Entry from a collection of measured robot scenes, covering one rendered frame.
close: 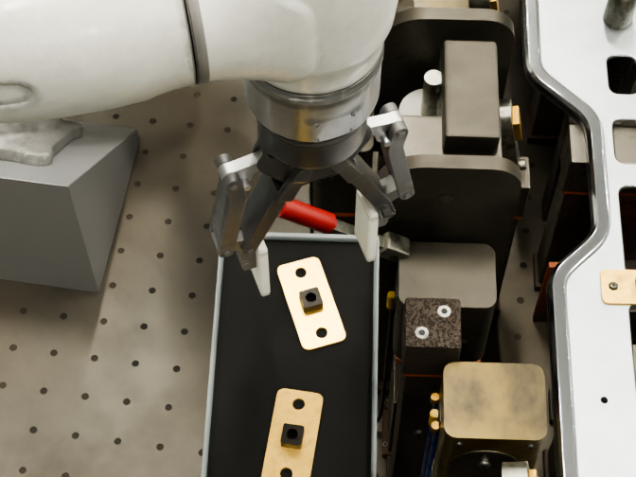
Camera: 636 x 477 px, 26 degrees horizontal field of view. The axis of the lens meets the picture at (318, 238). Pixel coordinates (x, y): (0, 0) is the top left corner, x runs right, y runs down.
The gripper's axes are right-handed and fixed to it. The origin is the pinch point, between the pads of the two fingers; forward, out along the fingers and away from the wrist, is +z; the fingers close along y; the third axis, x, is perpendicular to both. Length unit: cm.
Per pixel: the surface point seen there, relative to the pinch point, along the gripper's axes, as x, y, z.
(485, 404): -10.5, 12.2, 17.8
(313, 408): -9.0, -3.3, 9.5
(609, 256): 2.7, 32.6, 25.8
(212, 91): 58, 7, 56
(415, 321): -1.7, 9.0, 15.8
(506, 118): 15.5, 25.8, 15.7
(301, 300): 0.2, -1.0, 8.7
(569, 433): -13.2, 20.4, 25.5
